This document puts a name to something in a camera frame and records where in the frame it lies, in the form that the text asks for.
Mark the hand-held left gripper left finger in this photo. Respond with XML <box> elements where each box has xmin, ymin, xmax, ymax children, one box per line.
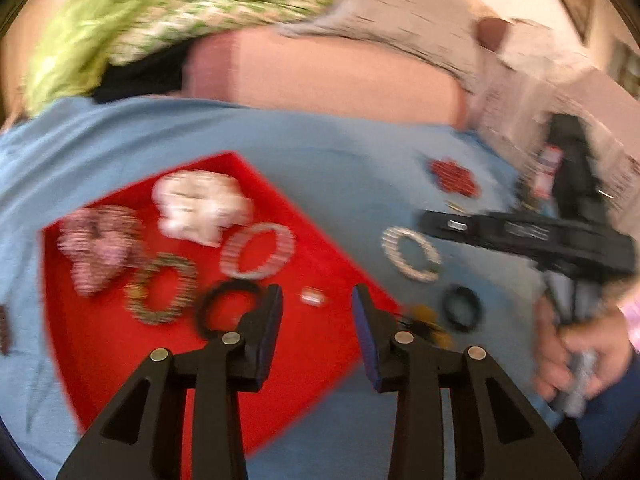
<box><xmin>55</xmin><ymin>284</ymin><xmax>284</xmax><ymax>480</ymax></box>

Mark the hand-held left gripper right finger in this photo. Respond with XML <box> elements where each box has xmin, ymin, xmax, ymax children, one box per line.
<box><xmin>351</xmin><ymin>284</ymin><xmax>586</xmax><ymax>480</ymax></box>

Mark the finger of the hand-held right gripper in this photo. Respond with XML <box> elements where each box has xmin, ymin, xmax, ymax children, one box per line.
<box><xmin>417</xmin><ymin>211</ymin><xmax>501</xmax><ymax>243</ymax></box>

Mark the red cardboard box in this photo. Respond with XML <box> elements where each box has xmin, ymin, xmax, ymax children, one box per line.
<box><xmin>40</xmin><ymin>151</ymin><xmax>403</xmax><ymax>480</ymax></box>

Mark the black hair tie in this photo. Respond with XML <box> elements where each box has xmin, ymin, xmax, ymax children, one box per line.
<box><xmin>442</xmin><ymin>285</ymin><xmax>485</xmax><ymax>333</ymax></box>
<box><xmin>194</xmin><ymin>280</ymin><xmax>266</xmax><ymax>341</ymax></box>

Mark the pearl bracelet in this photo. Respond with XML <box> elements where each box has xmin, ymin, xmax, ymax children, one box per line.
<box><xmin>381</xmin><ymin>226</ymin><xmax>443</xmax><ymax>282</ymax></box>
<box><xmin>219</xmin><ymin>222</ymin><xmax>297</xmax><ymax>281</ymax></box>

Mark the brown beaded bracelet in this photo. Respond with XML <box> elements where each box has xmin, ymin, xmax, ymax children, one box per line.
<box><xmin>125</xmin><ymin>253</ymin><xmax>199</xmax><ymax>326</ymax></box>

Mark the white printed scrunchie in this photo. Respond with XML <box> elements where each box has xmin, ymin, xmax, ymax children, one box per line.
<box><xmin>151</xmin><ymin>170</ymin><xmax>255</xmax><ymax>247</ymax></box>

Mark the red plaid scrunchie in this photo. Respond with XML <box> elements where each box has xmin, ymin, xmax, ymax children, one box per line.
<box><xmin>57</xmin><ymin>205</ymin><xmax>146</xmax><ymax>297</ymax></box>

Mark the person's right hand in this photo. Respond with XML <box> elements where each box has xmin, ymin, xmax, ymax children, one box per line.
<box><xmin>534</xmin><ymin>302</ymin><xmax>637</xmax><ymax>402</ymax></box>

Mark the red beaded flower ornament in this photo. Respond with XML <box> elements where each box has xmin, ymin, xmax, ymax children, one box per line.
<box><xmin>427</xmin><ymin>158</ymin><xmax>482</xmax><ymax>198</ymax></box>

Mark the gold black brooch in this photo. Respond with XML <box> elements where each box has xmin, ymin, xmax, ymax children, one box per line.
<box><xmin>400</xmin><ymin>305</ymin><xmax>456</xmax><ymax>346</ymax></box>

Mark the white patterned cloth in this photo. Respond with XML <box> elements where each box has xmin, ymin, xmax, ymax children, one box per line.
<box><xmin>470</xmin><ymin>17</ymin><xmax>640</xmax><ymax>221</ymax></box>

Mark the pink sofa cushion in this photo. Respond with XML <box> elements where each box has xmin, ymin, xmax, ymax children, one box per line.
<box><xmin>182</xmin><ymin>27</ymin><xmax>471</xmax><ymax>128</ymax></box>

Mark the grey pillow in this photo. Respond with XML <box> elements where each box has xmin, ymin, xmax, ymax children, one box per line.
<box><xmin>275</xmin><ymin>0</ymin><xmax>501</xmax><ymax>96</ymax></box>

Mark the black cloth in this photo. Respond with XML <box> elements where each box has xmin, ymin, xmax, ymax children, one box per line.
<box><xmin>92</xmin><ymin>45</ymin><xmax>193</xmax><ymax>106</ymax></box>

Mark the green patterned blanket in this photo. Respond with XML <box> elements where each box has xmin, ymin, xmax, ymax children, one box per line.
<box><xmin>22</xmin><ymin>0</ymin><xmax>358</xmax><ymax>111</ymax></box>

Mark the wooden picture frame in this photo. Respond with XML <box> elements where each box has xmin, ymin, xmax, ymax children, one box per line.
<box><xmin>537</xmin><ymin>0</ymin><xmax>598</xmax><ymax>43</ymax></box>

